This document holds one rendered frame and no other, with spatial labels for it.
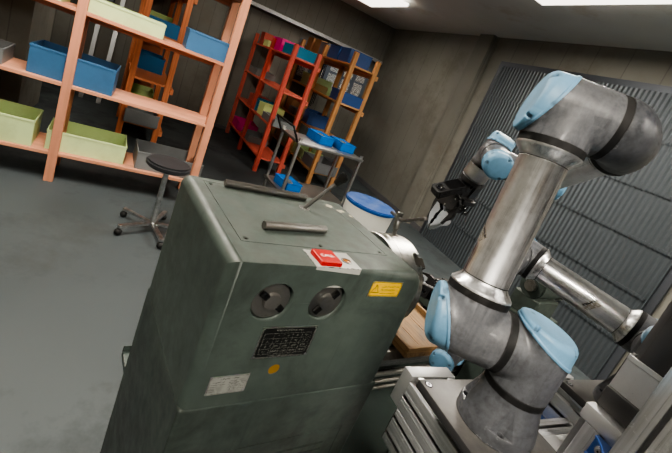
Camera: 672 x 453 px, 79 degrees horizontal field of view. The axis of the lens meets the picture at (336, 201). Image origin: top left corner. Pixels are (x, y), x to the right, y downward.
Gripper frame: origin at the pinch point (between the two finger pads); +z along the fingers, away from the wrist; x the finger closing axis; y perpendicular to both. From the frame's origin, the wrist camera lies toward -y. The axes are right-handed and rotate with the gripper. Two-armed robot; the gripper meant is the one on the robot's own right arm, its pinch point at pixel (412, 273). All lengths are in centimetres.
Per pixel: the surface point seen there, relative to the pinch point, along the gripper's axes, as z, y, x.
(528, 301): -4, 88, -8
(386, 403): -13, 6, -54
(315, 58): 457, 159, 74
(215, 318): -31, -88, 3
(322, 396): -30, -49, -24
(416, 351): -21.4, -5.5, -19.1
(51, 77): 298, -132, -24
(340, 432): -30, -34, -41
